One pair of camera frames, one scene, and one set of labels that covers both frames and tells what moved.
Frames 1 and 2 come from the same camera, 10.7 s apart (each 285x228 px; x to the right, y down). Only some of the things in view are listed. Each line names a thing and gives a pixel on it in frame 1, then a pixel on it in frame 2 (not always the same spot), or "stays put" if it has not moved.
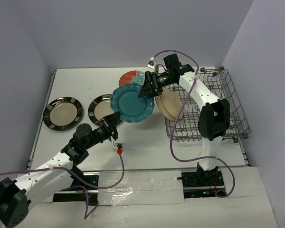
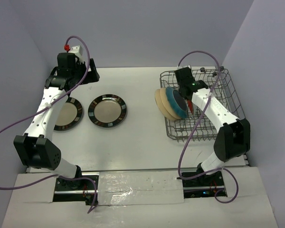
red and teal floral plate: (133, 77) -> (190, 105)
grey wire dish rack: (217, 82) stays put
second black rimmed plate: (62, 113) stays put
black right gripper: (148, 90) -> (194, 78)
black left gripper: (110, 121) -> (93, 76)
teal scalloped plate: (125, 99) -> (177, 102)
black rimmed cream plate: (99, 107) stays put
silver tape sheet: (139, 187) stays put
